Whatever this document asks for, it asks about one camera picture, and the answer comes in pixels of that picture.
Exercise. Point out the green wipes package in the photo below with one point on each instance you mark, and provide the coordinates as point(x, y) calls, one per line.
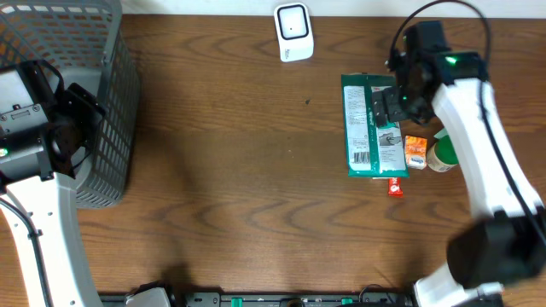
point(371, 151)

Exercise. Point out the red white tube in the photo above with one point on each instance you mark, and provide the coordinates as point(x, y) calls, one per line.
point(394, 187)

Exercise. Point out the pale green tissue pack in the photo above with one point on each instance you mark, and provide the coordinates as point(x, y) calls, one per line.
point(442, 133)

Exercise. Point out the green lid cream jar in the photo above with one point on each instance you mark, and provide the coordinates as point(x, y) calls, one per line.
point(441, 157)

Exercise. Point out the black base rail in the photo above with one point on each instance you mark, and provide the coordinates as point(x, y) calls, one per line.
point(208, 299)

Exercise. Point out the orange small box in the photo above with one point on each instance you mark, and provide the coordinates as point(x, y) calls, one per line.
point(415, 152)

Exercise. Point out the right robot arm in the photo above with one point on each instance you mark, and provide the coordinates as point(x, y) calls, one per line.
point(505, 243)

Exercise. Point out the white barcode scanner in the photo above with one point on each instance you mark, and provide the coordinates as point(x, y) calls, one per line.
point(294, 32)

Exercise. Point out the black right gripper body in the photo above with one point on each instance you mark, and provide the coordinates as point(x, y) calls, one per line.
point(405, 105)

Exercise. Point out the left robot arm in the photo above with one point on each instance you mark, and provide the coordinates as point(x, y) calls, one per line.
point(66, 143)

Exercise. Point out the grey plastic basket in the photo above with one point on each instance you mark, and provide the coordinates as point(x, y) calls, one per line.
point(83, 41)

